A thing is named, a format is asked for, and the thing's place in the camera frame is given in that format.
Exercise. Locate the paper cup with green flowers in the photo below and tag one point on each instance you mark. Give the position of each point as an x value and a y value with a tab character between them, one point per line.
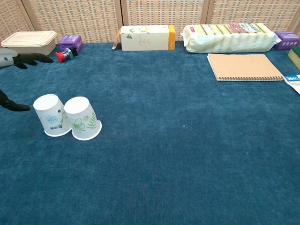
82	119

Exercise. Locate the beige lidded food container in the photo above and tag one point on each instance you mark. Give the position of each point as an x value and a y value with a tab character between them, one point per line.
28	43

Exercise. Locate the left silver and black robot hand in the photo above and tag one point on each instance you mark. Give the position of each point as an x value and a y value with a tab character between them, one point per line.
28	58

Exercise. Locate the green and yellow scouring sponge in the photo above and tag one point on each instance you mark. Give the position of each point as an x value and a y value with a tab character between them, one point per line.
295	57

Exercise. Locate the cream and orange carton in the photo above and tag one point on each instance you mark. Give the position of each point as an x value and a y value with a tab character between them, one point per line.
145	38

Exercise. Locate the blue table cloth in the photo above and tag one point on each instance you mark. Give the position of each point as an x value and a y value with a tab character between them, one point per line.
150	140

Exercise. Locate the paper cup with blue print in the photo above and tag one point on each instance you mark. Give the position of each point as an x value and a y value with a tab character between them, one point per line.
50	114

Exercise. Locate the woven bamboo folding screen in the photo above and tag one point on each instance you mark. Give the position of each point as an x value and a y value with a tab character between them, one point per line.
150	18

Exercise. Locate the small purple box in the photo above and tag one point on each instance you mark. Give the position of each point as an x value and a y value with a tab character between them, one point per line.
288	40
71	42

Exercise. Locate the brown spiral notebook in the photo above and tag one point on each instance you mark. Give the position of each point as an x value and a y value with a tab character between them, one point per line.
243	67

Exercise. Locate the blue correction tape pack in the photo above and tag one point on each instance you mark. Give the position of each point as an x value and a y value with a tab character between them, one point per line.
294	82

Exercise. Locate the red emergency stop button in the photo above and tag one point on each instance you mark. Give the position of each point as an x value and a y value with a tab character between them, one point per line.
64	55

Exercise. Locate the pack of yellow sponges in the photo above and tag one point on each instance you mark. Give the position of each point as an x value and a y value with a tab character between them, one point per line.
229	38

